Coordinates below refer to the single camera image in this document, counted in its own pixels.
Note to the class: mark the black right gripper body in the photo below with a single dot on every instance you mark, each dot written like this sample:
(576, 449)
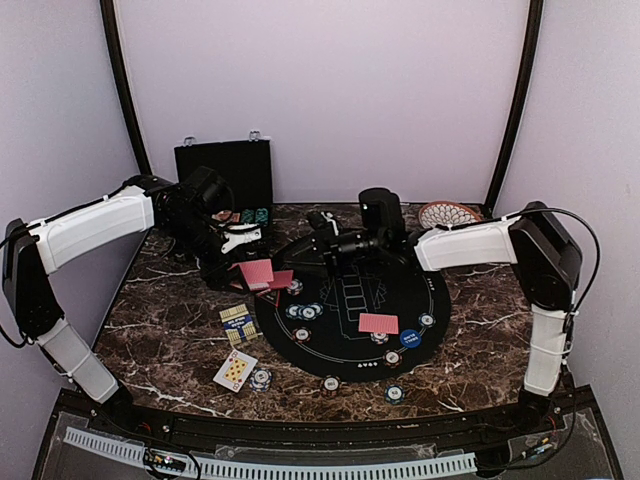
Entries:
(341, 251)

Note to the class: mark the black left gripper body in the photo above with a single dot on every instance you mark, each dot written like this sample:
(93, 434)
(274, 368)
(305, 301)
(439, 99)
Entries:
(190, 234)

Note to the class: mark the red-backed playing card deck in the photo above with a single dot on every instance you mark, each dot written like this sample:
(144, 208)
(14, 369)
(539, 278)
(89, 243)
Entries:
(258, 274)

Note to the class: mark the blue small blind button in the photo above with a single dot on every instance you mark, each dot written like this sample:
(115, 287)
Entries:
(410, 338)

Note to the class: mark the dealt red-backed card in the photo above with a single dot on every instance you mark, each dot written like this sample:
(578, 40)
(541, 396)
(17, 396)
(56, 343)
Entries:
(281, 279)

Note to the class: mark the red chip stack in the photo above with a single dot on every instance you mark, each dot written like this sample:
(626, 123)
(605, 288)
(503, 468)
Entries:
(330, 386)

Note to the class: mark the blue-green chip stack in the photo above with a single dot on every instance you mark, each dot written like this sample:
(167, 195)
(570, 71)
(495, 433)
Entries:
(394, 394)

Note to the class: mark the face-up eight of diamonds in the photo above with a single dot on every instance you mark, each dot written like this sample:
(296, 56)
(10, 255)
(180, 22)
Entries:
(235, 370)

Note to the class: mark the blue chip stack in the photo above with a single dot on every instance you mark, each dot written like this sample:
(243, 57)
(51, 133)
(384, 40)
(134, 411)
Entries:
(260, 380)

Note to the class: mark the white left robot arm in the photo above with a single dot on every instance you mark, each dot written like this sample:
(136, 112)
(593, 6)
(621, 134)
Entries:
(35, 250)

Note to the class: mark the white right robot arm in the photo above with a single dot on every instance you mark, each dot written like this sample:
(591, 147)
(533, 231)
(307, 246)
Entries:
(545, 259)

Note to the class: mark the patterned ceramic plate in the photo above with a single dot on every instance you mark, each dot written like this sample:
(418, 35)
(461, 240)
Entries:
(446, 213)

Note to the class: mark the black poker chip case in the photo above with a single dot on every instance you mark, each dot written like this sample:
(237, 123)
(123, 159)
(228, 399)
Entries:
(245, 166)

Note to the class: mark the round black poker mat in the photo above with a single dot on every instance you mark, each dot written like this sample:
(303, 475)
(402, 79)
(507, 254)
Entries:
(336, 347)

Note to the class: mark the red triangular dealer button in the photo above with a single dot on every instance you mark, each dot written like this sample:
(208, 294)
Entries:
(271, 297)

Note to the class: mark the yellow card deck box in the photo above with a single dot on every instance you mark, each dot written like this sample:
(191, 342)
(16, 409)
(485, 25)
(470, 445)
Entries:
(238, 324)

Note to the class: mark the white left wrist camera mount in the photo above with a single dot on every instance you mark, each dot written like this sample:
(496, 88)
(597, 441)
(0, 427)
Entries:
(237, 236)

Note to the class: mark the left black frame post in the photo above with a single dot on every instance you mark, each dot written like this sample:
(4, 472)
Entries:
(122, 85)

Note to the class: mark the black frame post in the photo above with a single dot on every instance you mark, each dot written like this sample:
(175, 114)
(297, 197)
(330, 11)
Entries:
(122, 85)
(516, 111)

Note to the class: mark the right black frame post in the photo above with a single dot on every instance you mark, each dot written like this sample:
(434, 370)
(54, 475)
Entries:
(516, 111)

